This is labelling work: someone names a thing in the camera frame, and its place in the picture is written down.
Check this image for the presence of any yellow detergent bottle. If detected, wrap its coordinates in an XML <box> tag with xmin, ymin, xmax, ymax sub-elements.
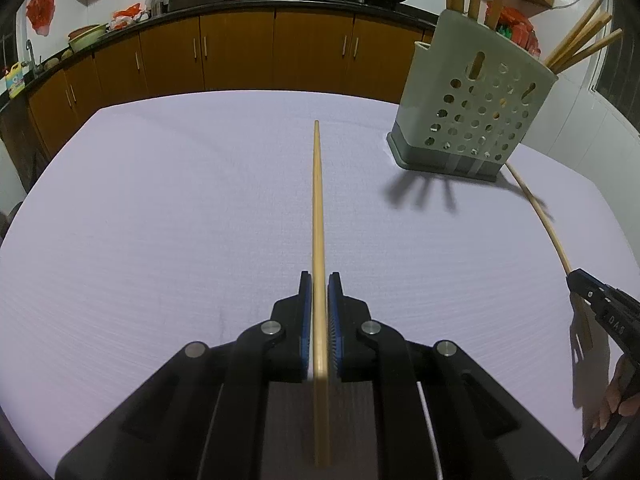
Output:
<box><xmin>5</xmin><ymin>60</ymin><xmax>26</xmax><ymax>100</ymax></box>

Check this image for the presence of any green basin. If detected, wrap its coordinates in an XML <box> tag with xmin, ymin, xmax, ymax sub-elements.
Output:
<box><xmin>67</xmin><ymin>22</ymin><xmax>110</xmax><ymax>55</ymax></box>

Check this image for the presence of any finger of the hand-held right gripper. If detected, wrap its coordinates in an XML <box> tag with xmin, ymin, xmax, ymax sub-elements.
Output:
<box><xmin>567</xmin><ymin>268</ymin><xmax>640</xmax><ymax>343</ymax></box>

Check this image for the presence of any person's right hand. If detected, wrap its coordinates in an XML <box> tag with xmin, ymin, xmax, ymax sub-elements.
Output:
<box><xmin>592</xmin><ymin>355</ymin><xmax>633</xmax><ymax>431</ymax></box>

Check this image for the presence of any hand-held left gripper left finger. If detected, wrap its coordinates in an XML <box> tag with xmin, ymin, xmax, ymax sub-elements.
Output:
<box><xmin>55</xmin><ymin>271</ymin><xmax>313</xmax><ymax>480</ymax></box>

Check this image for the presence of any grey perforated utensil holder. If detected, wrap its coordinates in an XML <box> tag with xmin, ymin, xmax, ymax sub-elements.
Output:
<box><xmin>386</xmin><ymin>9</ymin><xmax>558</xmax><ymax>182</ymax></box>

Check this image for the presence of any crumpled red plastic bag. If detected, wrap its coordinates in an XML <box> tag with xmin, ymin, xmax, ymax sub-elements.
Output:
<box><xmin>111</xmin><ymin>2</ymin><xmax>151</xmax><ymax>31</ymax></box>

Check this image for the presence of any wooden base cabinet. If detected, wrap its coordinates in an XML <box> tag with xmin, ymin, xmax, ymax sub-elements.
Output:
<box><xmin>22</xmin><ymin>7</ymin><xmax>436</xmax><ymax>161</ymax></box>

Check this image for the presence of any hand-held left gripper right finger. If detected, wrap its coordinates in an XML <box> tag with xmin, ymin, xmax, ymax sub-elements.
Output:
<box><xmin>327</xmin><ymin>272</ymin><xmax>583</xmax><ymax>480</ymax></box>

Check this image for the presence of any hanging red plastic bag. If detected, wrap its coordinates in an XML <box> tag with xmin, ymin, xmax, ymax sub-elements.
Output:
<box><xmin>26</xmin><ymin>0</ymin><xmax>58</xmax><ymax>37</ymax></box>

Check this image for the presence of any black kitchen countertop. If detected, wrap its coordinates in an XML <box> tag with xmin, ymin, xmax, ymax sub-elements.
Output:
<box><xmin>0</xmin><ymin>0</ymin><xmax>438</xmax><ymax>111</ymax></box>

